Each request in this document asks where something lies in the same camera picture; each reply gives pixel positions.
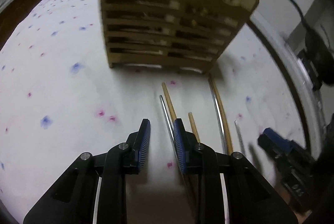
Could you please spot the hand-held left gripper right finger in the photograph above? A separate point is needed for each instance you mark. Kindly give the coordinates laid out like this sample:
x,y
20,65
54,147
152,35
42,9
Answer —
x,y
180,145

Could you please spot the metal chopstick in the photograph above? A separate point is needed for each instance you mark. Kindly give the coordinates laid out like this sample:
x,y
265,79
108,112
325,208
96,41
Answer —
x,y
165,111
239,138
220,122

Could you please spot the wooden chopstick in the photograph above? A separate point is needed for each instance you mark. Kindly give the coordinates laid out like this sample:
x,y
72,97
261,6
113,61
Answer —
x,y
193,126
226,127
169,101

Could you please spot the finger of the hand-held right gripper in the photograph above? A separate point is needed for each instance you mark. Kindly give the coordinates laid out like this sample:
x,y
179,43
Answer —
x,y
274,140

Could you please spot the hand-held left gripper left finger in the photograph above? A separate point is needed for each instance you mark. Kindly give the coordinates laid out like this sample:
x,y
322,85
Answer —
x,y
146,145

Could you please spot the white floral tablecloth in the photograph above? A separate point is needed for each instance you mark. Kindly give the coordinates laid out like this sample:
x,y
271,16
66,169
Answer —
x,y
65,109

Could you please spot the wooden utensil holder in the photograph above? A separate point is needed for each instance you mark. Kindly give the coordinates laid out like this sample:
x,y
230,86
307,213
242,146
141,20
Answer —
x,y
156,17

